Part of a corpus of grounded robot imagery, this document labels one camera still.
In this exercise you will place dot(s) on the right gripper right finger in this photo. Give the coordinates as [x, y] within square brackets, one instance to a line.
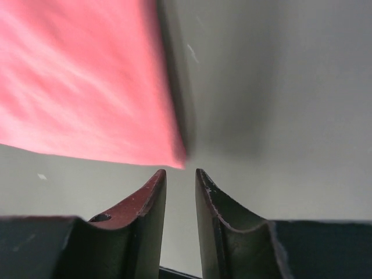
[237, 243]

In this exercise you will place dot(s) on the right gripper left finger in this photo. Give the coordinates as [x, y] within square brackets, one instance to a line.
[122, 242]

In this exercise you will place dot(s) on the salmon pink t shirt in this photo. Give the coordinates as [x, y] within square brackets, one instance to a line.
[87, 79]

